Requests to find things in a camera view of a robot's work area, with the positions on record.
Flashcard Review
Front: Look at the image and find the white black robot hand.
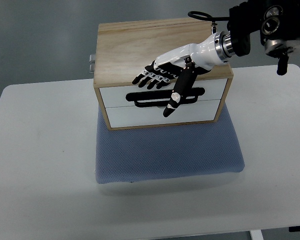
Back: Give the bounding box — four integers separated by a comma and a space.
132, 32, 229, 117

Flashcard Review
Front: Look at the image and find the white drawer black handle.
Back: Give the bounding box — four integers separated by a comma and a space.
99, 78, 228, 108

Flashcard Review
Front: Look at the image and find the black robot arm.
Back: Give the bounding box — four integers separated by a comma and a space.
219, 0, 300, 76

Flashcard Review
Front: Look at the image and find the white lower drawer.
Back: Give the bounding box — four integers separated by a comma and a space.
106, 100, 220, 128

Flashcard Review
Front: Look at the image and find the wooden drawer cabinet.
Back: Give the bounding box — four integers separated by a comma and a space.
93, 18, 233, 130

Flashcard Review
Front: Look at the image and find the blue mesh mat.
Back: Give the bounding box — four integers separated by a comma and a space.
95, 107, 245, 184

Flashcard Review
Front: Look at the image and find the metal clamp behind cabinet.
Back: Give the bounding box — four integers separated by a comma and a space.
89, 53, 96, 74

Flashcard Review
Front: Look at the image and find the white table leg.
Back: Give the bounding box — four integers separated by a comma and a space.
249, 230, 264, 240

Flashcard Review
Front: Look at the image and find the black table control panel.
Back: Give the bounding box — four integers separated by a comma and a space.
288, 226, 300, 233

